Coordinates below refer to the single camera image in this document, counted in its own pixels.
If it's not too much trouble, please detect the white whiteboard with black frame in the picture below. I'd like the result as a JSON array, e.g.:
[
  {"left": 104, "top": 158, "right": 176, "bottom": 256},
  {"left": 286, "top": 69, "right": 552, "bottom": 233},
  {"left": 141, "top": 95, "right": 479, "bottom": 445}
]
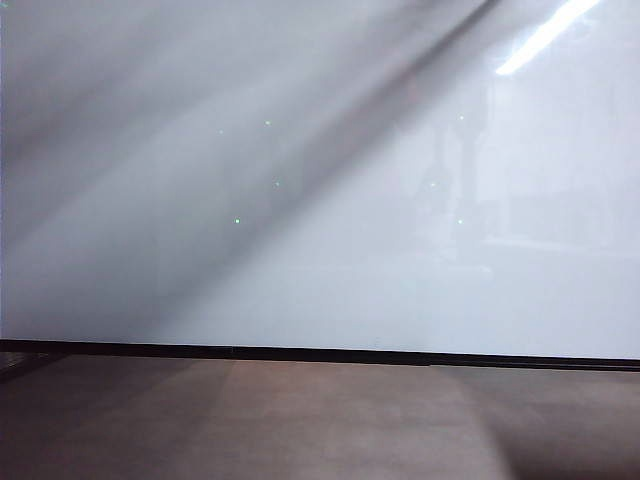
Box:
[{"left": 0, "top": 0, "right": 640, "bottom": 374}]

